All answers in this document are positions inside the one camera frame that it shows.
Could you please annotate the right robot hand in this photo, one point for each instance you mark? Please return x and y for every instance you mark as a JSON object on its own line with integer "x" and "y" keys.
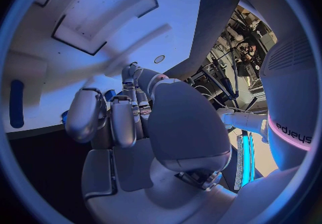
{"x": 181, "y": 123}

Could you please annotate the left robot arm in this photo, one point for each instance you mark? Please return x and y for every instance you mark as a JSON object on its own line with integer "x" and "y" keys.
{"x": 245, "y": 121}

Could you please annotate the white task board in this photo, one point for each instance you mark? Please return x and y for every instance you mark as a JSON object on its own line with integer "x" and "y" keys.
{"x": 166, "y": 6}

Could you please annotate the glowing light bar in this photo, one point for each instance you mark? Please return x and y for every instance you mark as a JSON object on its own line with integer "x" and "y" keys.
{"x": 245, "y": 159}

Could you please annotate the blue block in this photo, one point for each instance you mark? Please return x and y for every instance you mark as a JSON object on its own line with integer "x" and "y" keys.
{"x": 110, "y": 95}

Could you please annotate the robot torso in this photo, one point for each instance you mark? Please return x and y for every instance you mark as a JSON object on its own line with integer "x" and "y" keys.
{"x": 289, "y": 97}

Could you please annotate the blue plug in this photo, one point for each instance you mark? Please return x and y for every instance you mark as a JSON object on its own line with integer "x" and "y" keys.
{"x": 65, "y": 116}

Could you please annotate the long blue peg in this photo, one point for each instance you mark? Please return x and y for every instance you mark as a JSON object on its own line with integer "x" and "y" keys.
{"x": 16, "y": 105}

